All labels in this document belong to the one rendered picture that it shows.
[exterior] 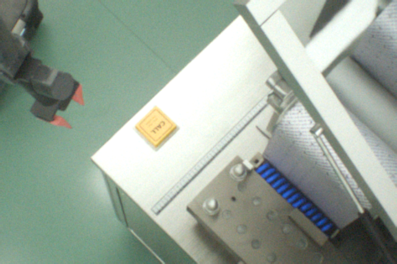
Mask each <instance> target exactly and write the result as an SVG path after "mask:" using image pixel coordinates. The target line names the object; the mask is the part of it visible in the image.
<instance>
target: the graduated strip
mask: <svg viewBox="0 0 397 264"><path fill-rule="evenodd" d="M271 93H273V90H271V91H270V92H269V93H268V94H266V95H265V96H264V97H263V99H261V100H260V101H259V102H258V103H257V104H255V106H253V108H252V109H251V110H250V111H249V112H248V113H247V114H245V116H243V117H242V119H241V120H240V121H239V122H238V123H237V124H236V125H234V126H233V127H232V129H231V130H230V131H229V132H228V133H227V134H226V135H224V137H222V138H221V140H220V141H219V142H218V143H217V144H216V145H214V146H213V147H212V148H211V150H210V151H209V152H208V153H207V154H206V155H204V156H203V157H202V158H201V160H200V161H199V162H198V163H197V164H196V165H194V166H193V167H192V168H191V169H190V171H189V172H188V173H187V174H186V175H184V176H183V177H182V178H181V179H180V180H179V182H178V183H177V184H176V185H174V186H173V187H172V188H171V189H170V190H169V192H168V193H167V194H166V195H165V196H163V197H162V198H161V199H160V200H159V201H158V203H157V204H156V205H155V206H153V207H152V208H151V209H150V210H152V211H153V212H154V213H155V214H156V215H157V216H158V215H159V214H160V213H161V211H162V210H163V209H165V208H166V207H167V206H168V205H169V204H170V203H171V201H172V200H173V199H175V198H176V197H177V196H178V195H179V194H180V193H181V192H182V190H183V189H184V188H186V187H187V186H188V185H189V184H190V183H191V182H192V181H193V179H194V178H196V177H197V176H198V175H199V174H200V173H201V172H202V171H203V169H204V168H206V167H207V166H208V165H209V164H210V163H211V162H212V161H213V160H214V158H216V157H217V156H218V155H219V154H220V153H221V152H222V151H223V150H224V148H226V147H227V146H228V145H229V144H230V143H231V142H232V141H233V140H234V138H236V137H237V136H238V135H239V134H240V133H241V132H242V131H243V130H244V129H245V127H247V126H248V125H249V124H250V123H251V122H252V121H253V120H254V119H255V117H257V116H258V115H259V114H260V113H261V112H262V111H263V110H264V109H265V108H266V107H267V106H268V105H269V103H267V102H266V100H267V99H268V95H269V94H271Z"/></svg>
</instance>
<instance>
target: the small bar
mask: <svg viewBox="0 0 397 264"><path fill-rule="evenodd" d="M288 217H289V218H290V219H291V220H292V221H293V222H294V223H295V224H296V225H297V226H298V227H299V228H300V229H301V230H302V231H303V232H305V233H306V234H307V236H308V237H310V238H311V239H312V240H313V241H314V242H315V243H316V244H317V245H318V246H319V247H320V246H322V245H323V244H324V243H325V241H327V240H328V237H326V235H325V234H324V233H323V232H322V231H321V230H319V229H318V228H317V227H316V226H315V225H314V224H313V223H312V222H311V221H310V220H309V219H308V218H307V217H306V216H305V215H304V214H303V213H302V212H301V211H300V210H299V209H297V208H295V209H294V210H293V211H292V212H291V214H290V215H289V216H288Z"/></svg>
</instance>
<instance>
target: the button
mask: <svg viewBox="0 0 397 264"><path fill-rule="evenodd" d="M176 128H177V125H176V124H174V123H173V122H172V121H171V120H170V119H169V117H168V116H167V115H166V114H164V113H163V112H162V111H161V110H160V109H159V108H158V107H157V106H155V107H153V109H152V110H151V111H150V112H149V113H148V114H147V115H146V116H144V117H143V118H142V119H141V120H140V121H139V122H138V123H137V124H136V129H137V130H138V131H139V132H140V133H141V134H142V135H143V136H144V137H145V138H147V139H148V141H149V142H150V143H151V144H152V145H153V146H155V147H158V146H159V145H160V144H161V143H162V142H163V141H164V139H166V138H167V137H168V136H169V135H170V134H171V133H172V132H173V131H174V130H175V129H176Z"/></svg>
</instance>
